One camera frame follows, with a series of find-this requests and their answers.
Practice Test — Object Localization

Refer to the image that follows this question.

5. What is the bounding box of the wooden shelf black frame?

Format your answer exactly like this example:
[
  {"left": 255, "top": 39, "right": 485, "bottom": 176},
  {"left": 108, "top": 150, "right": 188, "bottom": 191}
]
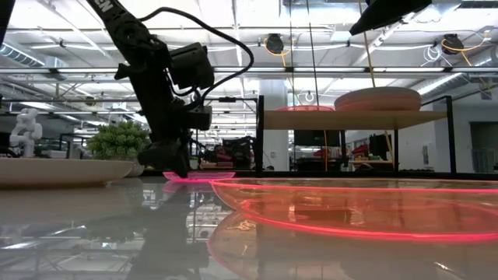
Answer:
[{"left": 254, "top": 95, "right": 457, "bottom": 180}]

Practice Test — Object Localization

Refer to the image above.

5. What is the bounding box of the black table frame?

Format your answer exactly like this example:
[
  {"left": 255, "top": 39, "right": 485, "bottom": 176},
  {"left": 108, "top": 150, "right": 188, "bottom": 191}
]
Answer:
[{"left": 134, "top": 169, "right": 498, "bottom": 182}]

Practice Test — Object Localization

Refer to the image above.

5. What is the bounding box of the white round column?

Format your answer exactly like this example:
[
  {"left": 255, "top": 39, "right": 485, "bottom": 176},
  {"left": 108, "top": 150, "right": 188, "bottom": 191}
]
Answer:
[{"left": 258, "top": 79, "right": 291, "bottom": 172}]

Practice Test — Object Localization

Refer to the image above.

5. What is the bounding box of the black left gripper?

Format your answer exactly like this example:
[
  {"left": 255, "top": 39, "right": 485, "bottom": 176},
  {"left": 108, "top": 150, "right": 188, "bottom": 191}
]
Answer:
[{"left": 134, "top": 65, "right": 213, "bottom": 179}]

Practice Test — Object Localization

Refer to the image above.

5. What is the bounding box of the orange translucent plate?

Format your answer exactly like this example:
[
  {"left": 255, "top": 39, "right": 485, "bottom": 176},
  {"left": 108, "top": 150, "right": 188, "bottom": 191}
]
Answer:
[
  {"left": 274, "top": 105, "right": 335, "bottom": 112},
  {"left": 209, "top": 177, "right": 498, "bottom": 243}
]

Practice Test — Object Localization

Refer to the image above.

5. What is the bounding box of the long ceiling light strip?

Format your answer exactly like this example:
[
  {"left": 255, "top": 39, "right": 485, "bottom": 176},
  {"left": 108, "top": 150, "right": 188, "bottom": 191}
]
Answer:
[{"left": 0, "top": 66, "right": 498, "bottom": 75}]

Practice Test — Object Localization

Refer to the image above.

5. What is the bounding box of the beige ceramic plate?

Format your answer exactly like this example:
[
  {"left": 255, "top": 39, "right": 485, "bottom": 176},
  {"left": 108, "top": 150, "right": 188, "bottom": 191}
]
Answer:
[{"left": 0, "top": 157, "right": 136, "bottom": 188}]

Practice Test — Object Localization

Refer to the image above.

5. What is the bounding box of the black ceiling cable reel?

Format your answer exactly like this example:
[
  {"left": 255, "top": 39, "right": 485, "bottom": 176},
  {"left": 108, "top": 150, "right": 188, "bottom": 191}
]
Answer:
[
  {"left": 441, "top": 33, "right": 465, "bottom": 55},
  {"left": 264, "top": 33, "right": 286, "bottom": 55}
]

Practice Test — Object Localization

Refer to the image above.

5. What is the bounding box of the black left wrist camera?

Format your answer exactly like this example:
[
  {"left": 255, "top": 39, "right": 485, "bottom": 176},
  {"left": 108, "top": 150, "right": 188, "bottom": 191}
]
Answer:
[{"left": 169, "top": 41, "right": 216, "bottom": 91}]

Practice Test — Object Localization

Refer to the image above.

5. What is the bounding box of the black hanging cable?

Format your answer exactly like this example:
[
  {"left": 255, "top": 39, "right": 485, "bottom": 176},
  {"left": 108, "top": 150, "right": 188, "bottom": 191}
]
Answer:
[{"left": 306, "top": 0, "right": 321, "bottom": 107}]

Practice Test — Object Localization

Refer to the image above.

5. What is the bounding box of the green potted plant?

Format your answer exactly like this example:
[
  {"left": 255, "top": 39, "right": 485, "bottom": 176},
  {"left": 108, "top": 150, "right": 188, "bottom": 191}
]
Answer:
[{"left": 87, "top": 121, "right": 151, "bottom": 178}]

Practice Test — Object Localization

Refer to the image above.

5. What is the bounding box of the pale green plate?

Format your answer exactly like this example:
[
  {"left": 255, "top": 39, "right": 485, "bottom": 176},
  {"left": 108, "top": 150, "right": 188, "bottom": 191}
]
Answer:
[{"left": 334, "top": 86, "right": 422, "bottom": 103}]

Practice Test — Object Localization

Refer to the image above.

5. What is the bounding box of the black monitor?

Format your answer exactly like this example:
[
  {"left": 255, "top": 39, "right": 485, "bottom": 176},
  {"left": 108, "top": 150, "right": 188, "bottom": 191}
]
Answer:
[{"left": 293, "top": 130, "right": 342, "bottom": 148}]

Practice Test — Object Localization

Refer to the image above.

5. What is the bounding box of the white humanoid robot figure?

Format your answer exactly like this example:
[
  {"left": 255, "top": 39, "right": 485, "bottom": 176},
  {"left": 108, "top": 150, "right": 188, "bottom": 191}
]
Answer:
[{"left": 8, "top": 107, "right": 44, "bottom": 159}]

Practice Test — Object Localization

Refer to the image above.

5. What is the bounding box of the black stand frame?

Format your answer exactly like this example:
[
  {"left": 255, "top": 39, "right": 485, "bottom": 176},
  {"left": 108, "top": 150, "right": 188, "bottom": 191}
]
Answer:
[{"left": 209, "top": 96, "right": 260, "bottom": 172}]

